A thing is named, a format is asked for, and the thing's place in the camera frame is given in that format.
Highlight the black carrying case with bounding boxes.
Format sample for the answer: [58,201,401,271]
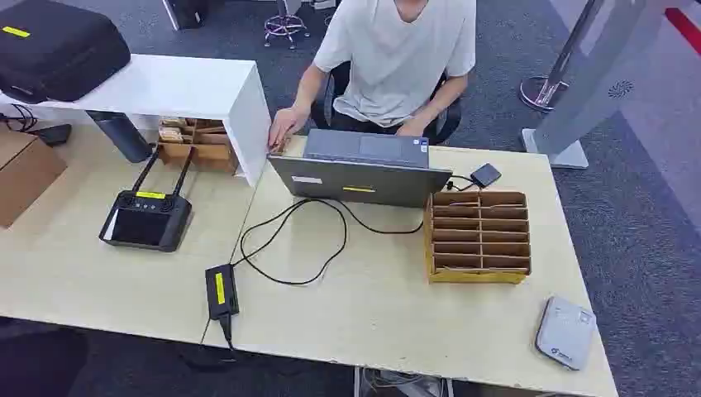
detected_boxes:
[0,0,132,105]

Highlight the dark grey bottle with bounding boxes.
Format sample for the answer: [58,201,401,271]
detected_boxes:
[85,110,155,165]

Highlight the red floor tape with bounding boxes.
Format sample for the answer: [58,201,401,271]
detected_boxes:
[665,6,701,57]

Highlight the person's right hand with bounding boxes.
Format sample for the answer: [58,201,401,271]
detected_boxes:
[267,105,311,152]

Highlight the white card reader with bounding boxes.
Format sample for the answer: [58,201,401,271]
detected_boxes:
[535,295,598,372]

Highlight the thin black device cable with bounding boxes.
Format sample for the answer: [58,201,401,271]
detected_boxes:
[446,173,484,193]

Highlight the black laptop power cable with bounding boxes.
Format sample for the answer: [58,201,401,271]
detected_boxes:
[232,197,426,287]

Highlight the chrome stanchion post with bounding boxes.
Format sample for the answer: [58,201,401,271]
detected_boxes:
[518,0,603,113]

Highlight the black power adapter yellow label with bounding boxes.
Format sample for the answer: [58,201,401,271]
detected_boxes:
[204,263,241,321]

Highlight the person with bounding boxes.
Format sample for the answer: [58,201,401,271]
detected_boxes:
[267,0,478,152]

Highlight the wooden card organiser box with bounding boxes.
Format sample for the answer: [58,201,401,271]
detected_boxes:
[422,189,532,285]

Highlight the black computer tower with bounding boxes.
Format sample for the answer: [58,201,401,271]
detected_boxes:
[162,0,210,31]

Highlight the white desk shelf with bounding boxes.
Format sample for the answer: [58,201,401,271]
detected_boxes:
[0,53,274,189]

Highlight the black mains cable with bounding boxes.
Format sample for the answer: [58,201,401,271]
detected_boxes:
[198,313,237,353]

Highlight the white kiosk stand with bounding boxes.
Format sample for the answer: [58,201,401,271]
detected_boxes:
[520,0,685,170]

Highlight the brown cardboard box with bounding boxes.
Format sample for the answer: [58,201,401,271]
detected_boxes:
[0,127,69,229]

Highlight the black tangled cables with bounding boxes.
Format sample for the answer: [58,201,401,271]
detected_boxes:
[0,103,40,134]

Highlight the grey laptop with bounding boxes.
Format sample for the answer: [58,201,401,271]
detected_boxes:
[267,128,454,209]

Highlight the black flat device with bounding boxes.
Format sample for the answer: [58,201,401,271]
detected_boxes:
[30,123,73,147]

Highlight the black rounded object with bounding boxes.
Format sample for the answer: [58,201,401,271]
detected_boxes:
[0,323,90,397]

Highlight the wooden box with cards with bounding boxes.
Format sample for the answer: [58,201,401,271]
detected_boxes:
[157,116,241,175]

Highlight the black remote controller with antennas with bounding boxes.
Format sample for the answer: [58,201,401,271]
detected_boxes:
[98,145,193,254]

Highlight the white table leg frame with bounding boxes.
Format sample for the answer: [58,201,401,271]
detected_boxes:
[353,366,455,397]

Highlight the person's left hand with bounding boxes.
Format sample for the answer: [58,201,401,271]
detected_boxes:
[395,117,429,138]

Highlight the chrome stool base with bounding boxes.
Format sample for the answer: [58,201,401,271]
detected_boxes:
[263,0,311,50]

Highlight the small black square device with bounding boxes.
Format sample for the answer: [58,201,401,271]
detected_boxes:
[470,162,503,189]

